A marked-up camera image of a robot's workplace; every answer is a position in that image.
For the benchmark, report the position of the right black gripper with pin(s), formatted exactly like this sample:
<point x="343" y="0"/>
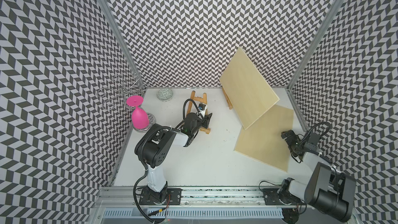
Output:
<point x="288" y="140"/>

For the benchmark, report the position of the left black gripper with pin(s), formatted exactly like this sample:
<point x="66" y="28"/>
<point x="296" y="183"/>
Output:
<point x="207" y="120"/>

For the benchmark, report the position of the plywood board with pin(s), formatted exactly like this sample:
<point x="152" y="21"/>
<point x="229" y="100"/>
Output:
<point x="249" y="93"/>
<point x="262" y="141"/>

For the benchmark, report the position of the small wooden easel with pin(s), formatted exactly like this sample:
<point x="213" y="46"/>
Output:
<point x="230" y="106"/>

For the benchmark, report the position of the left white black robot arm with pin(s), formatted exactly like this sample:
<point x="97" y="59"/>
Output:
<point x="154" y="147"/>

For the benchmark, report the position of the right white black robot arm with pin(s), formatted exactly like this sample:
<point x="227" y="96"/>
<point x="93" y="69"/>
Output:
<point x="328" y="190"/>

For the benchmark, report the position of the round metal rack base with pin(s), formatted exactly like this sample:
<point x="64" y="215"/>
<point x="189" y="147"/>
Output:
<point x="152" y="121"/>

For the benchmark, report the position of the pink plastic wine glass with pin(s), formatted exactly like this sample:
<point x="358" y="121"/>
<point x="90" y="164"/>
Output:
<point x="139" y="117"/>

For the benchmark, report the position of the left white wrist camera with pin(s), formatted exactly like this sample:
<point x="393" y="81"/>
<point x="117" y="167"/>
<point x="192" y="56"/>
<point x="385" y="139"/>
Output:
<point x="202" y="110"/>

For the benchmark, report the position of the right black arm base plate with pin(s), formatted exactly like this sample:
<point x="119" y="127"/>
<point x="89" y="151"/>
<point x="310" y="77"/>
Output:
<point x="272" y="196"/>

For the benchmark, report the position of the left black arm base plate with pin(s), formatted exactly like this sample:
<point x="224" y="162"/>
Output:
<point x="171" y="196"/>

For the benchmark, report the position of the metal wire glass rack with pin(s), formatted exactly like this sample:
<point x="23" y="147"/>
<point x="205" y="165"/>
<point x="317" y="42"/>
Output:
<point x="118" y="91"/>

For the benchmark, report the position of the aluminium front rail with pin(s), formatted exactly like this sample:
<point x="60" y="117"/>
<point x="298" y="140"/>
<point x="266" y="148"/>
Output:
<point x="201" y="204"/>

